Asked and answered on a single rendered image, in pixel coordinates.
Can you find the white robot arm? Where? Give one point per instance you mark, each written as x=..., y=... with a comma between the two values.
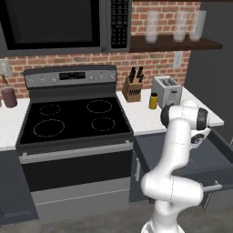
x=176, y=145

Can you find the silver stove bottom drawer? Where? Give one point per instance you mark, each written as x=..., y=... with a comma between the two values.
x=82, y=198

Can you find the dark grey open drawer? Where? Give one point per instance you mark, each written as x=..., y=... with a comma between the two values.
x=212, y=164

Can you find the wooden knife block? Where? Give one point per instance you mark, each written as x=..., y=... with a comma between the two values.
x=132, y=92

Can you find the yellow bottle with black cap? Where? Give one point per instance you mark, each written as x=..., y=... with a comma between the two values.
x=153, y=101

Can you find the black and silver stove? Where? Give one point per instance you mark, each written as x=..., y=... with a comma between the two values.
x=75, y=118

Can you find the silver toaster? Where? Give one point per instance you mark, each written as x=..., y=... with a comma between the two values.
x=166, y=90

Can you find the black oven door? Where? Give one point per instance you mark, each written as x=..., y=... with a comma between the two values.
x=75, y=170

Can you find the dark grey cabinet door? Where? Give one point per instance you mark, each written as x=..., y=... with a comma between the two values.
x=136, y=188

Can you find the black and silver microwave oven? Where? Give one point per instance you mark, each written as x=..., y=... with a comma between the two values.
x=104, y=27

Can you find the dark grey tall cabinet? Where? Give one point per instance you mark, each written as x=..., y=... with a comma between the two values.
x=212, y=75

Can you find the dark red dispenser bottle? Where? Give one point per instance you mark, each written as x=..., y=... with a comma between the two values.
x=9, y=96

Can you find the black microwave door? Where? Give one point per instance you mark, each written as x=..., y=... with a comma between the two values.
x=51, y=21

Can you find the dark grey base cabinet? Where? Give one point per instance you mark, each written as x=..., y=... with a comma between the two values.
x=15, y=188

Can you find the white wall outlet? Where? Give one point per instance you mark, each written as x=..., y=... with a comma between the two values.
x=177, y=59
x=4, y=67

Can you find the dark wooden wall shelf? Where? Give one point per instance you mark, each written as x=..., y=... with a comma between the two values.
x=173, y=44

